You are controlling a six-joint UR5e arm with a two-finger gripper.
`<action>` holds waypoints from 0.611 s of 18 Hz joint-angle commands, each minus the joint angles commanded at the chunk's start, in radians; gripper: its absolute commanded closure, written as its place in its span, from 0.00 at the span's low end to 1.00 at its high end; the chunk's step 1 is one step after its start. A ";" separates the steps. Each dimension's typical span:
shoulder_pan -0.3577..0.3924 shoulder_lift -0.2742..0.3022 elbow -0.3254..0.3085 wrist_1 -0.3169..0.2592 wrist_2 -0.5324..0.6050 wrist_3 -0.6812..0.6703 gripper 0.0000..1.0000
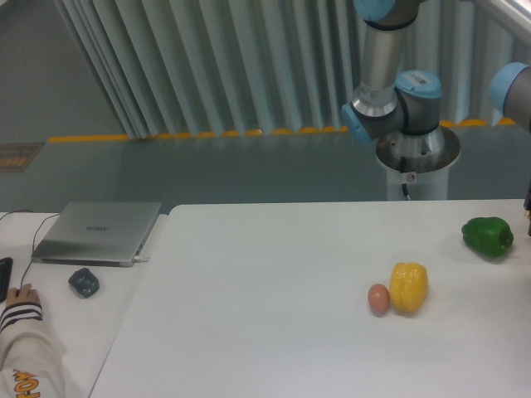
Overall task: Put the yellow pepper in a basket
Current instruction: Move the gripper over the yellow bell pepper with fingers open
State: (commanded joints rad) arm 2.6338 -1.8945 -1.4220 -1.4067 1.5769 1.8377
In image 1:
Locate black keyboard edge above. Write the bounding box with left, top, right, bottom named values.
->
left=0, top=257, right=13, bottom=303

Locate black mouse cable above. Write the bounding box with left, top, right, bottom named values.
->
left=0, top=209, right=61, bottom=289

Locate silver closed laptop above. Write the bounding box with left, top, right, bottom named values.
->
left=32, top=201, right=162, bottom=267

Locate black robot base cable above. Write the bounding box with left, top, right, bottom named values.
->
left=398, top=155, right=412, bottom=201

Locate brown egg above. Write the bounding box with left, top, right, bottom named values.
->
left=368, top=284, right=390, bottom=314

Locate yellow bell pepper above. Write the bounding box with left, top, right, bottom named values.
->
left=389, top=262, right=429, bottom=313

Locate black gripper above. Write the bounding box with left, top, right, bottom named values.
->
left=524, top=184, right=531, bottom=236

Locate white usb dongle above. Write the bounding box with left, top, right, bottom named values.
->
left=133, top=256, right=150, bottom=264

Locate cream sleeved forearm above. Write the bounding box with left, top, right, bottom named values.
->
left=1, top=302, right=66, bottom=397

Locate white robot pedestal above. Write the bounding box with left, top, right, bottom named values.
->
left=376, top=127, right=460, bottom=201

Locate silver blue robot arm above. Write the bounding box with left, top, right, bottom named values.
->
left=342, top=1, right=460, bottom=201

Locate green bell pepper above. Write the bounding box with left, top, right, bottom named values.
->
left=461, top=216, right=514, bottom=258

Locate dark grey small tray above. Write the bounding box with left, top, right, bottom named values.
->
left=68, top=268, right=100, bottom=299

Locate person's hand on mouse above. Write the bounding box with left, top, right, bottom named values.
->
left=6, top=284, right=41, bottom=307

